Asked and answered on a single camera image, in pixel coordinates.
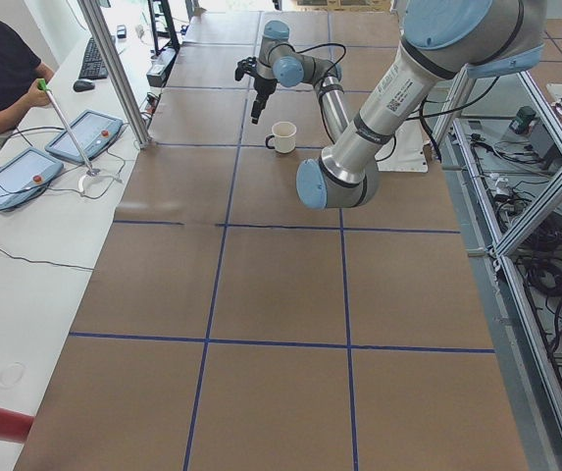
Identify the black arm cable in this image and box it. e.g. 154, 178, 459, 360
289, 42, 348, 84

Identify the near blue teach pendant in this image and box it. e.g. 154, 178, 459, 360
0, 147, 64, 210

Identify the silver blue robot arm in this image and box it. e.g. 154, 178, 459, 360
234, 1, 547, 210

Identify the black computer mouse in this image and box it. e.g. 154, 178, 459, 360
73, 78, 95, 92

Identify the far blue teach pendant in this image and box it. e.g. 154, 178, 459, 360
45, 110, 124, 164

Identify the green handled reacher stick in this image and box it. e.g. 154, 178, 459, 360
36, 78, 122, 197

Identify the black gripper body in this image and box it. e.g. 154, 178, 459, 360
254, 76, 277, 101

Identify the blue teach pendant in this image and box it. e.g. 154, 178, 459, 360
45, 110, 124, 164
0, 147, 64, 210

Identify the aluminium frame post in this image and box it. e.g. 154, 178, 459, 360
77, 0, 151, 149

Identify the white smiley mug black handle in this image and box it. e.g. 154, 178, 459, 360
265, 121, 297, 154

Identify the black keyboard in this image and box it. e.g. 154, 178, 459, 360
78, 38, 108, 80

